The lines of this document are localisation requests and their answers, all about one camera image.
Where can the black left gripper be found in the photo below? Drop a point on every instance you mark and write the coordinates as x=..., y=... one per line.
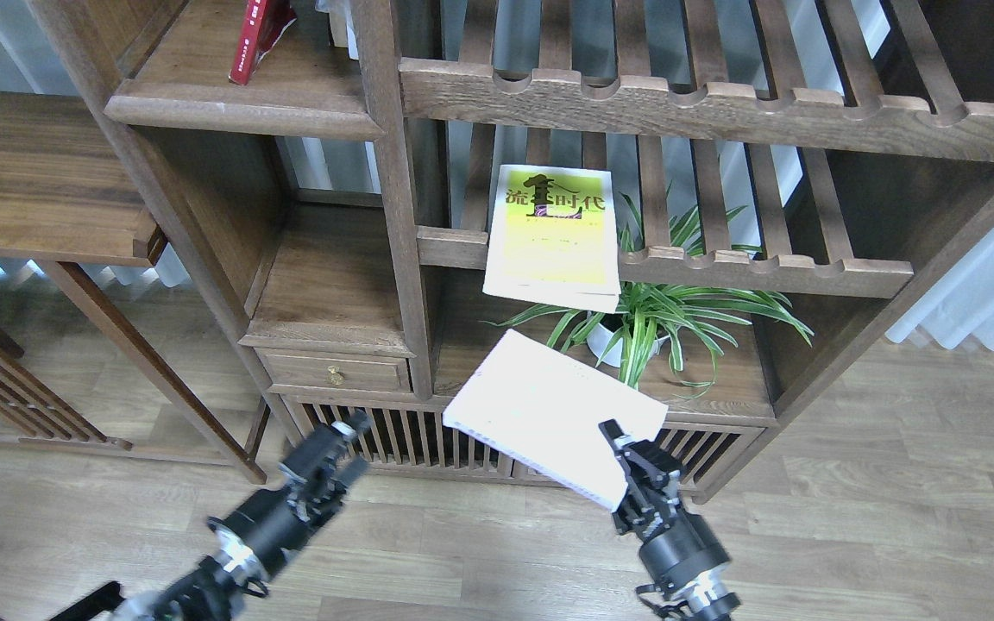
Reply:
x=258, y=539

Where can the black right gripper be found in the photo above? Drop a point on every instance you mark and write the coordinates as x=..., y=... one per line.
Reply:
x=679, y=551

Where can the white paperback book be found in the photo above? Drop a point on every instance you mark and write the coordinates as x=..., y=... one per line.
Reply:
x=544, y=409

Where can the yellow green book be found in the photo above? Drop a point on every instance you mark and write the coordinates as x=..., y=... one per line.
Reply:
x=554, y=238

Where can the red book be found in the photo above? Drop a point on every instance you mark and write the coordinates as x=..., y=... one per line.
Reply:
x=263, y=24

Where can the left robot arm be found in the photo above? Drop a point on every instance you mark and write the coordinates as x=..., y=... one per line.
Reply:
x=206, y=593

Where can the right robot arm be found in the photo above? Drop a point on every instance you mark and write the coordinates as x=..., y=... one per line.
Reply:
x=679, y=551

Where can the brass drawer knob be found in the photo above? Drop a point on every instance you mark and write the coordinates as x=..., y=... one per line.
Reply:
x=335, y=376

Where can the green spider plant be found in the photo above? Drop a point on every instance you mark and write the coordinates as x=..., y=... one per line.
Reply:
x=702, y=311

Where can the white plant pot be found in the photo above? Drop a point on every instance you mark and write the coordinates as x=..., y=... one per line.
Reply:
x=606, y=329

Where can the dark wooden bookshelf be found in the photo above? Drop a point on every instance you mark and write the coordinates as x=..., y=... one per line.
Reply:
x=335, y=210

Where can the wooden side table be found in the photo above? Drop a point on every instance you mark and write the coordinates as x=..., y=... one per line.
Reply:
x=65, y=201

